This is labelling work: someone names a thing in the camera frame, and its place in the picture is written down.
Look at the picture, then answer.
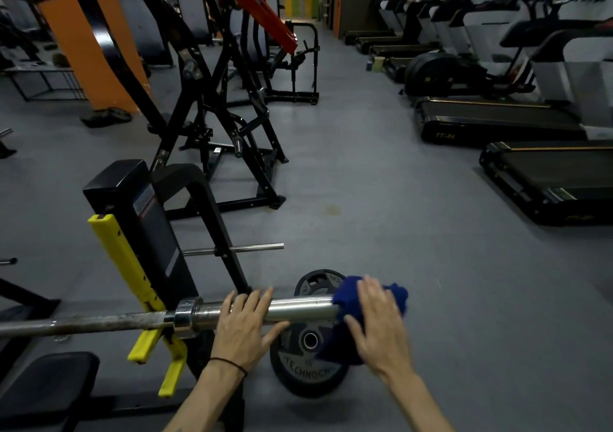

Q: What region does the person's left forearm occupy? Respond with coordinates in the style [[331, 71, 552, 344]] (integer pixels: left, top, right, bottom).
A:
[[162, 362, 248, 432]]

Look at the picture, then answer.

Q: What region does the person's right hand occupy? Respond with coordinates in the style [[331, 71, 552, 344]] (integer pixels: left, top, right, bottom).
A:
[[344, 275, 415, 382]]

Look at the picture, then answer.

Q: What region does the blue cleaning cloth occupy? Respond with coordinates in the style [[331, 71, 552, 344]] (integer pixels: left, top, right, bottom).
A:
[[315, 275, 409, 366]]

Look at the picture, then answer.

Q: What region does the black squat rack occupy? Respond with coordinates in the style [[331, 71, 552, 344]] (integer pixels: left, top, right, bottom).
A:
[[0, 127, 18, 160]]

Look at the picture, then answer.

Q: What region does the wide orange pillar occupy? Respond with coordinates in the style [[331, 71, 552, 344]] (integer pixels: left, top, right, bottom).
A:
[[37, 0, 153, 114]]

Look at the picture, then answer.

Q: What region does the black weight plate white lettering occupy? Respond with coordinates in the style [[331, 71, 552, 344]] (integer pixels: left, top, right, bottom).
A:
[[269, 321, 351, 399]]

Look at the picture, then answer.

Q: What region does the black and red lever machine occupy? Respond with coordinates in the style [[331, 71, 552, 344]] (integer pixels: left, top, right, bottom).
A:
[[72, 0, 299, 222]]

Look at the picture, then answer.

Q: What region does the black bench press rack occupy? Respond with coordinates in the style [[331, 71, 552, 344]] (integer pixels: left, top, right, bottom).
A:
[[0, 159, 286, 432]]

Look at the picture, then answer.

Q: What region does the black wire frame table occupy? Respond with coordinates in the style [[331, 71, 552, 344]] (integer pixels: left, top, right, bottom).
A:
[[4, 65, 88, 102]]

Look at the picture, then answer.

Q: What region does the person's left hand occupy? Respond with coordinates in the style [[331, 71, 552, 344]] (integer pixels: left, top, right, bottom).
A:
[[209, 286, 292, 375]]

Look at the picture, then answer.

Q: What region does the black elliptical trainer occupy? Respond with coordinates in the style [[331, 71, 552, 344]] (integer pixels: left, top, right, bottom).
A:
[[400, 50, 537, 100]]

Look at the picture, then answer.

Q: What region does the large black weight plate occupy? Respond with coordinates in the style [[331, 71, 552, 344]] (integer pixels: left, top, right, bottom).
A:
[[293, 268, 348, 298]]

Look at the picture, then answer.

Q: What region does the black padded bench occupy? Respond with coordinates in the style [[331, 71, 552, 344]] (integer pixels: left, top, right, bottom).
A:
[[0, 351, 100, 432]]

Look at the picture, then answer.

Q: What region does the steel barbell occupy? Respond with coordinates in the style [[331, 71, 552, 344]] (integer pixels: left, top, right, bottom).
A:
[[0, 294, 341, 341]]

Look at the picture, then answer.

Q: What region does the black hair tie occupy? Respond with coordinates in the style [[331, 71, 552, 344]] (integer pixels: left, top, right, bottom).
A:
[[208, 357, 249, 379]]

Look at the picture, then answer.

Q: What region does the black plate-loaded machine frame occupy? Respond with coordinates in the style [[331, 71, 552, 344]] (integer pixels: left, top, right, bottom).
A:
[[225, 19, 321, 105]]

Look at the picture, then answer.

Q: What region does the yellow bar hook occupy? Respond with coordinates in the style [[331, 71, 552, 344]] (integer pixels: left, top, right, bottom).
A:
[[87, 213, 188, 399]]

